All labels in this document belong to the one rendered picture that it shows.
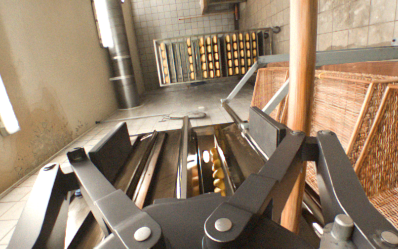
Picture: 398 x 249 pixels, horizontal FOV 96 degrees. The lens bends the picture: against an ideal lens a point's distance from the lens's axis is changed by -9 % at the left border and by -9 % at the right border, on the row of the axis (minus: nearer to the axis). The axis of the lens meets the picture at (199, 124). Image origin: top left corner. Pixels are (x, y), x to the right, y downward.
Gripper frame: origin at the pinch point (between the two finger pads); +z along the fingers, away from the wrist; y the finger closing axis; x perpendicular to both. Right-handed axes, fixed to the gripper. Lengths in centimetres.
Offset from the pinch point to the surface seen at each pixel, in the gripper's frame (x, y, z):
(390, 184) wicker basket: -44, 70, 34
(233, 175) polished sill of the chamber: -56, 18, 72
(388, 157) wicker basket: -32, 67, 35
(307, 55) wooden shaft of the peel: 5.9, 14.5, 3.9
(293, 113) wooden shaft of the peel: -1.2, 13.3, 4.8
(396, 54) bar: 2, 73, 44
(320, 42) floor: 10, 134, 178
